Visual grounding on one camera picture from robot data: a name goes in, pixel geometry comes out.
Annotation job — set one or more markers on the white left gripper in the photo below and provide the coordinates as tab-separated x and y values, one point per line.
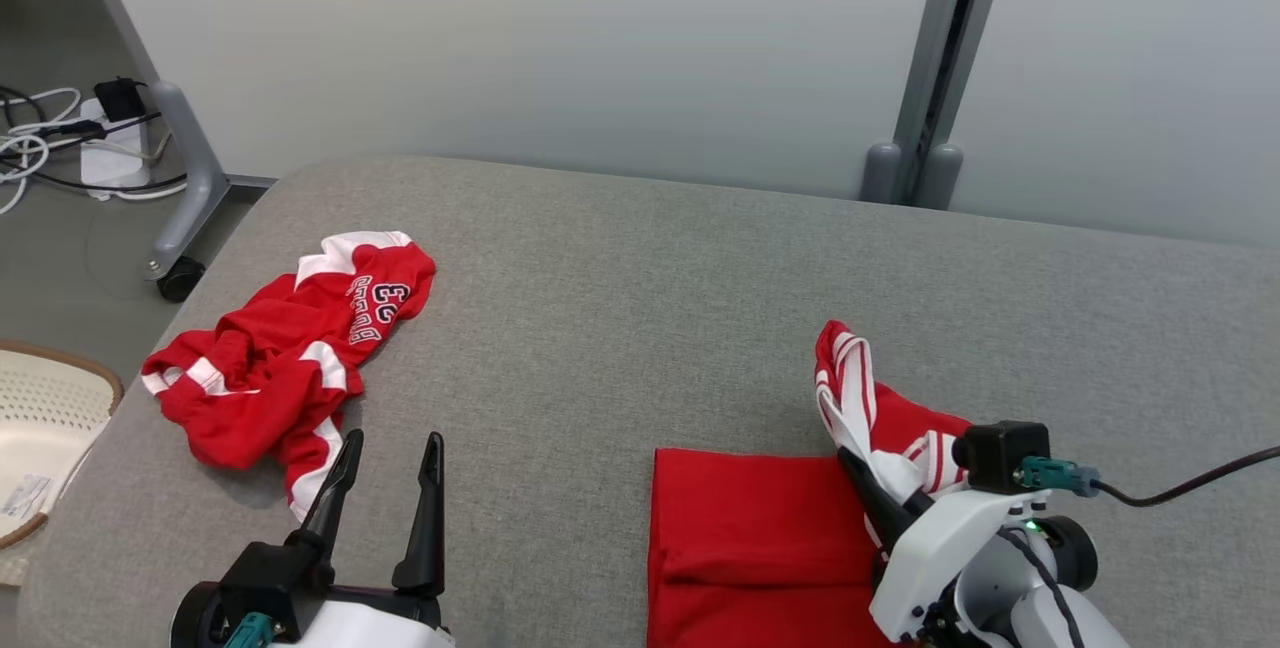
380	623

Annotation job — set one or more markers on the cream perforated laundry basket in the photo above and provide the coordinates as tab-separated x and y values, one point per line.
40	428

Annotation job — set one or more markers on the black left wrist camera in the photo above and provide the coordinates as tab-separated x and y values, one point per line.
265	578

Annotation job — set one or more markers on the red jersey with white sleeves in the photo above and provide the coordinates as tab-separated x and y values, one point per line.
750	528

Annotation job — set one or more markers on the black power adapter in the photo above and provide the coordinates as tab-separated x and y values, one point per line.
120	98

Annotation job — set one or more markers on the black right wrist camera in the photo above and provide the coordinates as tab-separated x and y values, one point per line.
1000	456

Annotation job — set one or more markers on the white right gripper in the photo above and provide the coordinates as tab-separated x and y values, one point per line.
940	548

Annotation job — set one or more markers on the red shorts with white stripes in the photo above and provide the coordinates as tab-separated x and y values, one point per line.
260	378

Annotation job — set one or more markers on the grey partition post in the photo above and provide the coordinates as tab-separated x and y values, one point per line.
935	78

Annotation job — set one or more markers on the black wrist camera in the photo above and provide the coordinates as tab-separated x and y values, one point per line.
1000	456
265	578

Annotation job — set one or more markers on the grey desk leg with caster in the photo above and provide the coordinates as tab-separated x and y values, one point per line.
195	188

